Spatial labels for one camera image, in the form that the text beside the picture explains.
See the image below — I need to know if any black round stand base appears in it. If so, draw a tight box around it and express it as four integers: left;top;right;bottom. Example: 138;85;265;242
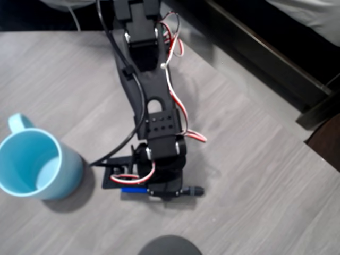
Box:
138;234;203;255

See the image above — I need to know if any red white gripper servo cable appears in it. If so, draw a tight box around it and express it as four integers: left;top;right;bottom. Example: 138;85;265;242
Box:
109;161;157;185

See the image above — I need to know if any white bedding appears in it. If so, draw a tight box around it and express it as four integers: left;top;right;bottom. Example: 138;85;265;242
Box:
265;0;340;47

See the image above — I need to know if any white cloth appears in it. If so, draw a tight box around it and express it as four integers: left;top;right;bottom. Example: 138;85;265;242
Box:
39;0;99;10

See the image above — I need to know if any black cable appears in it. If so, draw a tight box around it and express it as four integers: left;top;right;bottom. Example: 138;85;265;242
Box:
89;0;147;168

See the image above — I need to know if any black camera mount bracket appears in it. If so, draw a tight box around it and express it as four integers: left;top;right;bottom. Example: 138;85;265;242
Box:
102;155;139;190

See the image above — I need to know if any light blue mug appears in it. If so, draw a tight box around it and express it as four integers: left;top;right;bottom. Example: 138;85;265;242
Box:
0;113;84;200

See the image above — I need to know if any blue capped black marker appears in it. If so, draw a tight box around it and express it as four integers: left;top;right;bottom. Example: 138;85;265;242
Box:
121;185;206;198

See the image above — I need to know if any black bed frame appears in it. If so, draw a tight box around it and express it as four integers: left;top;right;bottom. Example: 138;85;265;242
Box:
163;0;340;131

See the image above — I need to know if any dark brown round furniture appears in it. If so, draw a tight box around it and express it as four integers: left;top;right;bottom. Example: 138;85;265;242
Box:
304;113;340;173

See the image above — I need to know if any red white arm cable bundle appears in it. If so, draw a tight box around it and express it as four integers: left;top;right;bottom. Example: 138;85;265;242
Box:
156;12;208;144

